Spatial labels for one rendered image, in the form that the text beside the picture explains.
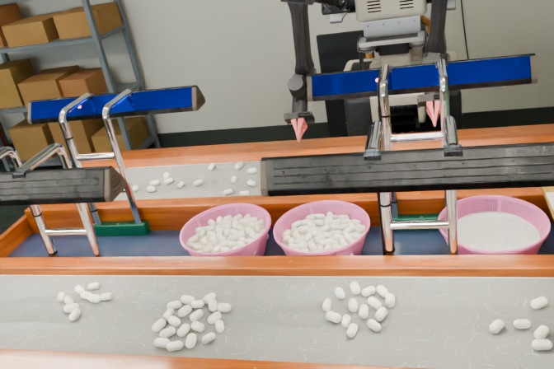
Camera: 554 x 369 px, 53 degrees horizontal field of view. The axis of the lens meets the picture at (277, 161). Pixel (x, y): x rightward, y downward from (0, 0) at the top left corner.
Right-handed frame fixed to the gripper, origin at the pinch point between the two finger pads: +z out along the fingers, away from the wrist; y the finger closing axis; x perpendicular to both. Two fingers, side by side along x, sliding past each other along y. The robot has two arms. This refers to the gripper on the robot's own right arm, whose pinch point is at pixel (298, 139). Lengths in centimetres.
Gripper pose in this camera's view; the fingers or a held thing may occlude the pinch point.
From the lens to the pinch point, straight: 198.1
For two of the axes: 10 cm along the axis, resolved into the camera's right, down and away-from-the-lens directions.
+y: 9.6, -0.6, -2.7
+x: 2.7, 3.8, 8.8
